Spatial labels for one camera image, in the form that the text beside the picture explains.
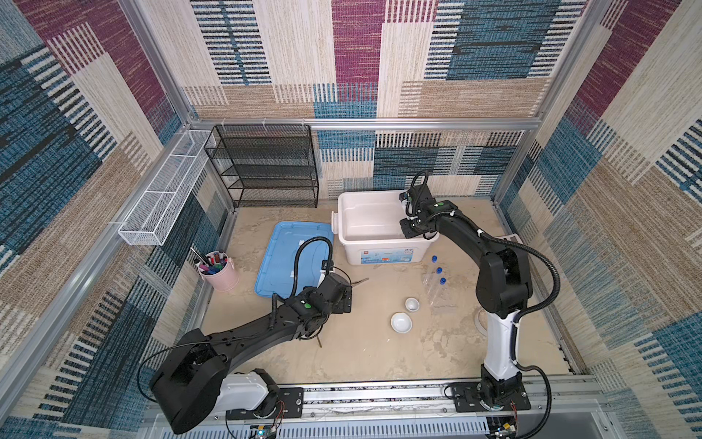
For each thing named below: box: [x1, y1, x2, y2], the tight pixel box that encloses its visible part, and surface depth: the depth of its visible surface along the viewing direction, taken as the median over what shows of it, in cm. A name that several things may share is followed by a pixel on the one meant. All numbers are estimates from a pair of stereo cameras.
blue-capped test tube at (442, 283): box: [430, 277, 447, 309], surface depth 82 cm
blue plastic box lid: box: [254, 221, 335, 299], surface depth 102 cm
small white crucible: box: [404, 297, 421, 312], surface depth 90 cm
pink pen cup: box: [198, 250, 240, 291], surface depth 91 cm
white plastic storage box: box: [330, 190, 440, 265], surface depth 96 cm
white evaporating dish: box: [390, 311, 414, 334], surface depth 87 cm
